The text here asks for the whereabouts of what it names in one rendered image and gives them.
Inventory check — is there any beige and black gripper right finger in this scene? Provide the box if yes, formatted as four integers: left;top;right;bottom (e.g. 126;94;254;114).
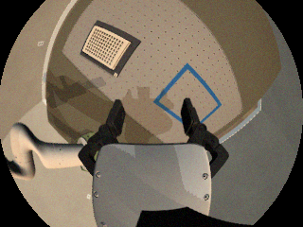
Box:
181;98;229;179

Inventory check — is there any blue tape outline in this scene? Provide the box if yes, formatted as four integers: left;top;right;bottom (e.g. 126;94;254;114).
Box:
153;63;222;123

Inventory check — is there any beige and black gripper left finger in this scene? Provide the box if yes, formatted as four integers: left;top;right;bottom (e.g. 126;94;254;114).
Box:
78;99;126;176

